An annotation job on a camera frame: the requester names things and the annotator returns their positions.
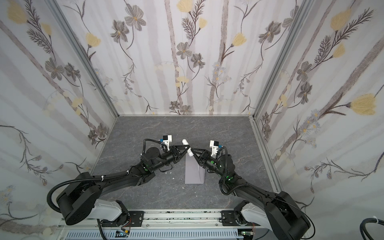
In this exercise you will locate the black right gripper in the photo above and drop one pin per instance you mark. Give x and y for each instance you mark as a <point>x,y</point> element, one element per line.
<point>201,157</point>

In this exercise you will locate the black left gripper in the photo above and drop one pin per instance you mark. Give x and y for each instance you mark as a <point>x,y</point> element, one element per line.
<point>175,152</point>

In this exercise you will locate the white glue stick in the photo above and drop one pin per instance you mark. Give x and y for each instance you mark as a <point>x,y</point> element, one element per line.
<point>188,148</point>

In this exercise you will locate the grey paper envelope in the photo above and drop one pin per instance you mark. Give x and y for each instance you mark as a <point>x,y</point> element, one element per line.
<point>194,173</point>

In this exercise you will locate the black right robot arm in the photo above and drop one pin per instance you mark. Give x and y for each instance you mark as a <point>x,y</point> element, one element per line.
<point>287,221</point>

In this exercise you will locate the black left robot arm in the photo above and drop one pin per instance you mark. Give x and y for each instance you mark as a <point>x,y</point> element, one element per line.
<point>75,199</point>

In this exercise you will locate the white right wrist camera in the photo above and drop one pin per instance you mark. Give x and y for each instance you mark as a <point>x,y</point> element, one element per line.
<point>215,146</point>

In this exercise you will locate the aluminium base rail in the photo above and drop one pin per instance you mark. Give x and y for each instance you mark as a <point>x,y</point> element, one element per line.
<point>172,219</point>

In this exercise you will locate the white slotted cable duct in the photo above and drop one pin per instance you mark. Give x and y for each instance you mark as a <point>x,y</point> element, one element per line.
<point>178,234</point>

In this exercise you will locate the black cable bundle corner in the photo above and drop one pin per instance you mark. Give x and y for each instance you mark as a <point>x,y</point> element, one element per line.
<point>372,229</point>

